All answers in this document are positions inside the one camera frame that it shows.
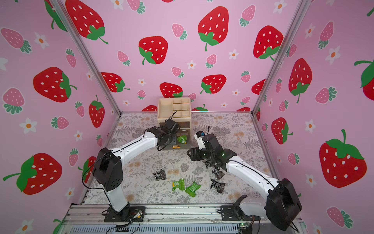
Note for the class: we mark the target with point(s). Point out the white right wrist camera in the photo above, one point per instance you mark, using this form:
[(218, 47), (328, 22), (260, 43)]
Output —
[(199, 138)]

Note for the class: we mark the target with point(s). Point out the green cookie packet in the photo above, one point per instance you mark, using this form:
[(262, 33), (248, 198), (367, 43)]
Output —
[(191, 190), (178, 184), (182, 139)]

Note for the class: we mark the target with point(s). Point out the aluminium corner post right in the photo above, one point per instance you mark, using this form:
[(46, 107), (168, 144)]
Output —
[(294, 26)]

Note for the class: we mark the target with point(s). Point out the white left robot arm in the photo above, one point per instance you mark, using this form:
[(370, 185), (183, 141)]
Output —
[(108, 168)]

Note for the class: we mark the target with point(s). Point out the aluminium corner post left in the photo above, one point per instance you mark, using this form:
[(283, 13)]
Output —
[(66, 20)]

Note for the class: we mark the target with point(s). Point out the aluminium corner post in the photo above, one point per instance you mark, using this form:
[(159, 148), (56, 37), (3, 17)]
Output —
[(294, 26), (66, 20)]

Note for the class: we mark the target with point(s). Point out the cream drawer organizer cabinet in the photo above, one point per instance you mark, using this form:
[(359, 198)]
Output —
[(179, 110)]

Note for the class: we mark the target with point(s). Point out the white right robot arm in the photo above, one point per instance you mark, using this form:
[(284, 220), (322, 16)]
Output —
[(279, 204)]

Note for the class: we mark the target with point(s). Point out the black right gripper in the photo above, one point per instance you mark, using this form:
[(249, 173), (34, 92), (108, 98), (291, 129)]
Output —
[(208, 140)]

